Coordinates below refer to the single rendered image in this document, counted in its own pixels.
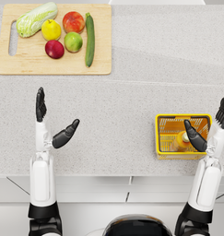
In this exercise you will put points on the lemon tea bottle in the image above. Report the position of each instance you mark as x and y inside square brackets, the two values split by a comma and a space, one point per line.
[180, 141]

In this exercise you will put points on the dark red apple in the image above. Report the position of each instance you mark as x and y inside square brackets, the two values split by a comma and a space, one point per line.
[54, 49]

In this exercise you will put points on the dark round robot body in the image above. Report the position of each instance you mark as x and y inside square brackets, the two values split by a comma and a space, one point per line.
[137, 226]

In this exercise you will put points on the green apple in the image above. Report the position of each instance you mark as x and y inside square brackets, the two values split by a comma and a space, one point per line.
[73, 41]

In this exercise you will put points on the napa cabbage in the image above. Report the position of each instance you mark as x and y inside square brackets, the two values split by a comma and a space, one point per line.
[35, 19]

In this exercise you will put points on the wooden cutting board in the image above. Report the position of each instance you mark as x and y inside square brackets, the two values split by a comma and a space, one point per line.
[55, 63]

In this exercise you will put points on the yellow slatted basket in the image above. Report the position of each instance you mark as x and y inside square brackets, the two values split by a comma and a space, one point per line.
[168, 135]

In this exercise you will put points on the green cucumber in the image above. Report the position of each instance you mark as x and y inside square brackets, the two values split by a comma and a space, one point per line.
[90, 40]

